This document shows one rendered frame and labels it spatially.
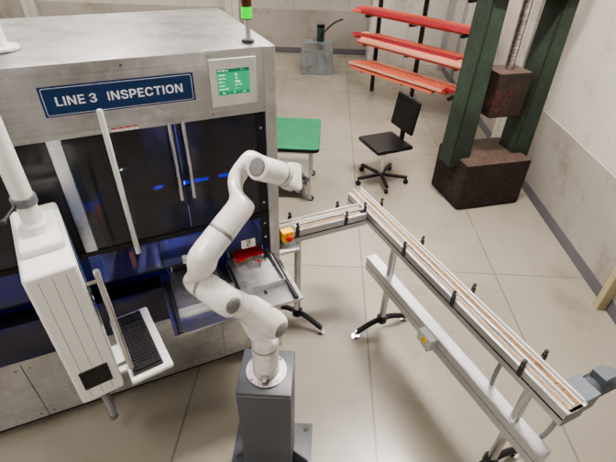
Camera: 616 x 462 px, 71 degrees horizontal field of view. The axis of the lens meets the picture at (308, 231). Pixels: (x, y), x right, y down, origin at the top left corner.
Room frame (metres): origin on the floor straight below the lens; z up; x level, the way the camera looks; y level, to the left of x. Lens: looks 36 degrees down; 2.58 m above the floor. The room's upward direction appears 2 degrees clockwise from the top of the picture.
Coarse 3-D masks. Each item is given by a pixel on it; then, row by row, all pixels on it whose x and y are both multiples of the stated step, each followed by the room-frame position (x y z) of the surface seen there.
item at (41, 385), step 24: (168, 336) 1.74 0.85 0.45; (192, 336) 1.80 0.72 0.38; (216, 336) 1.86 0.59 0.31; (240, 336) 1.93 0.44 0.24; (24, 360) 1.42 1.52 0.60; (48, 360) 1.47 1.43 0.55; (192, 360) 1.78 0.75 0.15; (0, 384) 1.36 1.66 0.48; (24, 384) 1.40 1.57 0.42; (48, 384) 1.44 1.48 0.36; (72, 384) 1.49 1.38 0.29; (0, 408) 1.33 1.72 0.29; (24, 408) 1.37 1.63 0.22; (48, 408) 1.41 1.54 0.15
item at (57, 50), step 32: (32, 32) 2.18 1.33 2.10; (64, 32) 2.19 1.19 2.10; (96, 32) 2.21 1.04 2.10; (128, 32) 2.23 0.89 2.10; (160, 32) 2.25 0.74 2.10; (192, 32) 2.27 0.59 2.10; (224, 32) 2.28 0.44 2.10; (0, 64) 1.65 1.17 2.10; (32, 64) 1.66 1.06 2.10; (64, 64) 1.69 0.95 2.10; (96, 64) 1.74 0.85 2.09; (128, 64) 1.79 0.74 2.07; (160, 64) 1.84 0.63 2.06; (192, 64) 1.89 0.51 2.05; (256, 64) 2.02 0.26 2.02; (0, 96) 1.58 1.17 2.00; (32, 96) 1.63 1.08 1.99; (32, 128) 1.61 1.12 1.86; (64, 128) 1.66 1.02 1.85; (96, 128) 1.71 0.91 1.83; (64, 160) 1.64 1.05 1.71; (64, 192) 1.62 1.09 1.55
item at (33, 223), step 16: (0, 128) 1.30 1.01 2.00; (0, 144) 1.29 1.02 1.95; (0, 160) 1.28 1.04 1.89; (16, 160) 1.31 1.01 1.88; (16, 176) 1.29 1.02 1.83; (16, 192) 1.28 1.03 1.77; (32, 192) 1.33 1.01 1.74; (16, 208) 1.27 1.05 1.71; (32, 208) 1.30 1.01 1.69; (0, 224) 1.19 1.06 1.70; (32, 224) 1.28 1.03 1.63; (48, 224) 1.32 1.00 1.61
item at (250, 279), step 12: (264, 252) 2.06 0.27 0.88; (228, 264) 1.91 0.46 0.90; (252, 264) 1.94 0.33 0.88; (264, 264) 1.95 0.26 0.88; (276, 264) 1.91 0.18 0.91; (240, 276) 1.84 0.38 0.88; (252, 276) 1.84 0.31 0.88; (264, 276) 1.84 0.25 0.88; (276, 276) 1.85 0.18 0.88; (240, 288) 1.71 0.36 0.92; (252, 288) 1.71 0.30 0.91; (264, 288) 1.74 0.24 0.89
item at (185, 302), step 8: (168, 272) 1.82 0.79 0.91; (176, 272) 1.85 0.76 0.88; (184, 272) 1.86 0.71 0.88; (216, 272) 1.83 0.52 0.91; (176, 280) 1.78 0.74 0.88; (176, 288) 1.73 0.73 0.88; (184, 288) 1.73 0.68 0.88; (176, 296) 1.66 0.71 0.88; (184, 296) 1.66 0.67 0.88; (192, 296) 1.67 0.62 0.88; (184, 304) 1.60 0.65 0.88; (192, 304) 1.57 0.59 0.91; (200, 304) 1.59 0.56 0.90; (184, 312) 1.55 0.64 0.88
